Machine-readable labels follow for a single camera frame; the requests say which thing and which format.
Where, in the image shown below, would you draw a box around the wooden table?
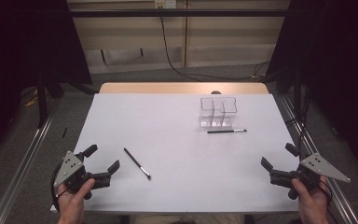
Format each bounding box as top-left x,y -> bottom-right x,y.
98,81 -> 270,95

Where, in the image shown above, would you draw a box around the metal floor rail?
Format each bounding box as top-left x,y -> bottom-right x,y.
280,94 -> 358,224
0,102 -> 61,224

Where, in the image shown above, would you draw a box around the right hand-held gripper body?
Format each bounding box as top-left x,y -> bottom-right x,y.
269,152 -> 351,201

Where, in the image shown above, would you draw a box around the black wall cable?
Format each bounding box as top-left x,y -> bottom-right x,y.
159,16 -> 271,83

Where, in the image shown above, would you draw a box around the white wall outlet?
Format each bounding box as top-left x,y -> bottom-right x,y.
154,0 -> 178,9

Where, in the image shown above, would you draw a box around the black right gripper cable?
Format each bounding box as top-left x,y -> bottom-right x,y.
318,180 -> 340,224

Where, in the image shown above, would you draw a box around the clear plastic organizer box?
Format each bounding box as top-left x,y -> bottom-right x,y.
199,96 -> 238,129

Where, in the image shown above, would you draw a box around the black stand post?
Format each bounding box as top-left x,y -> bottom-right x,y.
35,74 -> 48,129

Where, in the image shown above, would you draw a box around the person's left hand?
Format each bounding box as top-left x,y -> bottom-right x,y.
56,177 -> 96,220

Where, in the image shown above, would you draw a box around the black curtain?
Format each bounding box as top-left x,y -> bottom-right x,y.
264,0 -> 358,180
0,0 -> 93,162

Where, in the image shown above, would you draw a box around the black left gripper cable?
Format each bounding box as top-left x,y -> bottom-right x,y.
49,162 -> 69,213

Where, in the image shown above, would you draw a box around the black horizontal frame bar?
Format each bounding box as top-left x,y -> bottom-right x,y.
69,8 -> 289,19

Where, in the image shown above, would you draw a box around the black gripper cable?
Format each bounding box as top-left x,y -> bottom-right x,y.
318,180 -> 340,224
49,162 -> 69,213

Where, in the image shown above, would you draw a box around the white table cover sheet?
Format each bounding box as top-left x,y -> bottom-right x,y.
49,92 -> 324,215

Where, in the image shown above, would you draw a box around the person's right hand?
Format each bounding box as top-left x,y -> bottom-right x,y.
291,175 -> 330,219

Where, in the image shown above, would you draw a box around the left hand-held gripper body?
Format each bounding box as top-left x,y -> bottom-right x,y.
53,150 -> 112,201

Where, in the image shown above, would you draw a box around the black pen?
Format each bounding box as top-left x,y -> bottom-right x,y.
123,147 -> 152,181

